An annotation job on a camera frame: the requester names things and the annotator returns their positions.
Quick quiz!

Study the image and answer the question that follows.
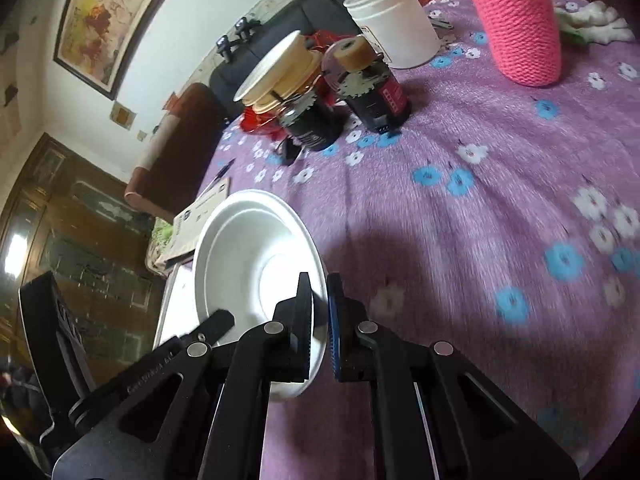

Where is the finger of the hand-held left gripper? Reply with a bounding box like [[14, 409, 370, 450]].
[[159, 310, 236, 356]]

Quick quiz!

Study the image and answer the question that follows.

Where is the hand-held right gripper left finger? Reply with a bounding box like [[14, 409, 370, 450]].
[[55, 272, 313, 480]]

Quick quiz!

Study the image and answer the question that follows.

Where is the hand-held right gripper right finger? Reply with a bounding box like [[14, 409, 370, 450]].
[[327, 272, 581, 480]]

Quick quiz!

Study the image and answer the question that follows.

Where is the wide white foam bowl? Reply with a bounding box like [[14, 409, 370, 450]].
[[192, 190, 326, 402]]

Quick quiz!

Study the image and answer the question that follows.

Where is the lined paper notebook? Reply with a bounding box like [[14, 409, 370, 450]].
[[154, 259, 202, 347]]

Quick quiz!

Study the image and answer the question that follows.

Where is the green patterned cloth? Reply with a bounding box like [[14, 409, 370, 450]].
[[150, 217, 174, 256]]

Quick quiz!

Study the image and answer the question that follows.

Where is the grey paperback book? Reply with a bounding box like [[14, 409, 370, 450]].
[[171, 177, 234, 262]]

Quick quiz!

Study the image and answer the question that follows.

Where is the dark wooden cabinet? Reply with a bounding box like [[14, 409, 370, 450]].
[[0, 132, 168, 411]]

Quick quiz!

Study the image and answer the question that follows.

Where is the purple floral tablecloth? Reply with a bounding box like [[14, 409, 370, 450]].
[[195, 0, 640, 480]]

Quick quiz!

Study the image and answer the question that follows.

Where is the brown armchair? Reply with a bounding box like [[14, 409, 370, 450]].
[[124, 82, 227, 217]]

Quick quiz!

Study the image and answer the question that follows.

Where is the red glass bowl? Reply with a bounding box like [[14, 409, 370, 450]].
[[239, 104, 287, 137]]

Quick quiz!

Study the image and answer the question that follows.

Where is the black round jar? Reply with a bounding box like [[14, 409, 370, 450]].
[[276, 89, 347, 154]]

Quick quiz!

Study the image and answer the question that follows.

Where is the white foam plate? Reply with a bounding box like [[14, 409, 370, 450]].
[[233, 30, 304, 104]]

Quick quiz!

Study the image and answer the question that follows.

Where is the tan plastic bowl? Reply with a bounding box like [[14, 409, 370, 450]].
[[250, 40, 322, 114]]

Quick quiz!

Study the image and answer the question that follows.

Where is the black sofa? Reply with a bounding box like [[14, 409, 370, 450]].
[[209, 0, 416, 116]]

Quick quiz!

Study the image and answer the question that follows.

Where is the white plastic jar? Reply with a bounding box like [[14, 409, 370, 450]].
[[343, 0, 442, 70]]

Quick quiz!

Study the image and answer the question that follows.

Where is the bottle in pink knitted sleeve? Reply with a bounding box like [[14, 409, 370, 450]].
[[451, 0, 562, 87]]

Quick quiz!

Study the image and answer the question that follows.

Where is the small wall picture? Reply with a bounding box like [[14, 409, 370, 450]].
[[110, 101, 136, 129]]

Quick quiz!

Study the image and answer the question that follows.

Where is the framed wall painting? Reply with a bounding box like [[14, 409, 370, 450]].
[[53, 0, 197, 101]]

